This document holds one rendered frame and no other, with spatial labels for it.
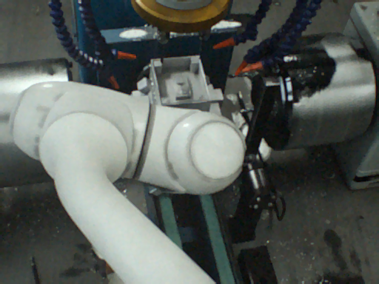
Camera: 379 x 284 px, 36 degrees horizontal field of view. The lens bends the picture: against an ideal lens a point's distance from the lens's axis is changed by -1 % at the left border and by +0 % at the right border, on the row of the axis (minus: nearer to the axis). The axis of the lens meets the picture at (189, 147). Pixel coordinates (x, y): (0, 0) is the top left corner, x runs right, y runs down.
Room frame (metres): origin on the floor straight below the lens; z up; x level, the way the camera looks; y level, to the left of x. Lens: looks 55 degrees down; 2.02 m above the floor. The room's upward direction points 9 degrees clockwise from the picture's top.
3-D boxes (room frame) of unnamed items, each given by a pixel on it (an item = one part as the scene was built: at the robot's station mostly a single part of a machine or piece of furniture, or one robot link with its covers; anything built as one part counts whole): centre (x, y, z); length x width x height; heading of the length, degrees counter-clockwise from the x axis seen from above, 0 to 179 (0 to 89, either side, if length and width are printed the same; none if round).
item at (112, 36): (0.92, 0.10, 0.97); 0.30 x 0.11 x 0.34; 110
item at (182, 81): (0.76, 0.04, 1.11); 0.12 x 0.11 x 0.07; 18
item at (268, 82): (0.70, -0.13, 1.12); 0.04 x 0.03 x 0.26; 20
